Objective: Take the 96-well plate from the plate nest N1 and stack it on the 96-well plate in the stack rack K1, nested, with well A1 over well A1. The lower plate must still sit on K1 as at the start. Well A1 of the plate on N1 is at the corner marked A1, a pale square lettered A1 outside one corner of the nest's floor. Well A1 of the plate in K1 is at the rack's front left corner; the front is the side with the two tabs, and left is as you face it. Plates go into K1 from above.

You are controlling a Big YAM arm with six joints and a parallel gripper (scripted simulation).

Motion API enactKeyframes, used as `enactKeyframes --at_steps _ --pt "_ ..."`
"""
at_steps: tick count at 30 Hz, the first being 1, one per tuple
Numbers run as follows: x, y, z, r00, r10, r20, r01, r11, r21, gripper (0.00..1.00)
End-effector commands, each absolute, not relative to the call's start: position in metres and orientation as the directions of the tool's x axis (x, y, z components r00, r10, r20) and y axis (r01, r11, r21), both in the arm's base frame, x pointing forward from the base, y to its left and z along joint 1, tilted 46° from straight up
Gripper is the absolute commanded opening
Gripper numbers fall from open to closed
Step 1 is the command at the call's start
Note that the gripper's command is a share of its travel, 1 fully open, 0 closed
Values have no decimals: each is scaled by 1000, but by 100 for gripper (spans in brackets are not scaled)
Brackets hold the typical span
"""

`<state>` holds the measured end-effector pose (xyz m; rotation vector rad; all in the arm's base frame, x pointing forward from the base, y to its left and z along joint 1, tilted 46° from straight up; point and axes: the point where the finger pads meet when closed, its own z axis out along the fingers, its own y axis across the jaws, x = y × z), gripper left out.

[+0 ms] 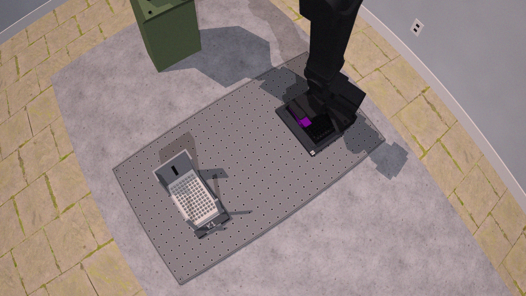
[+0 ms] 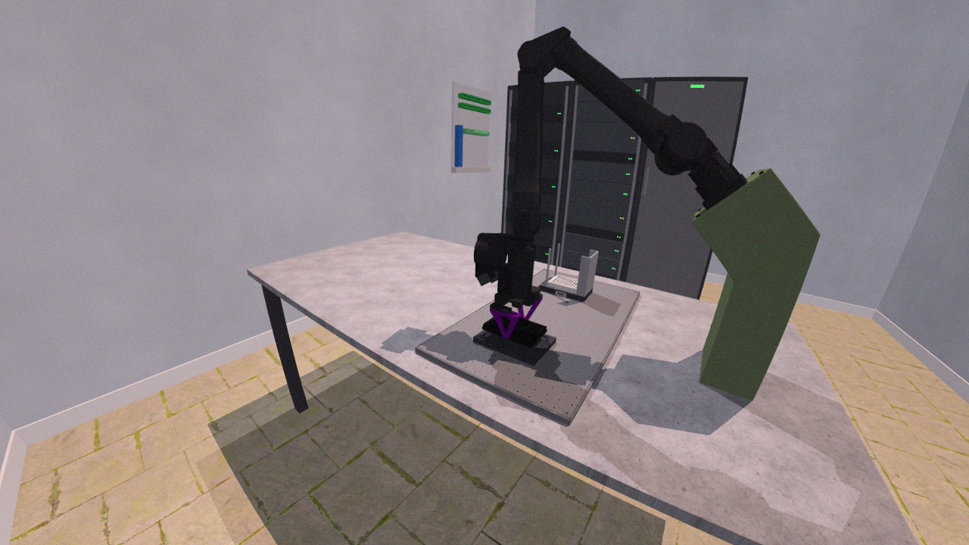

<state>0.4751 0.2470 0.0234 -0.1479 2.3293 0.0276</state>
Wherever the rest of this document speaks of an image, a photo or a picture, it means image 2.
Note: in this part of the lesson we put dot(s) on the white well plate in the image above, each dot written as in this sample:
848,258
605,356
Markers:
563,283

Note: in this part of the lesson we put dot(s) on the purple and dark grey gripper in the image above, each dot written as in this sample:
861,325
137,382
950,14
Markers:
521,292

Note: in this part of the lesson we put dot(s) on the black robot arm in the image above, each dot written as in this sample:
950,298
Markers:
677,146

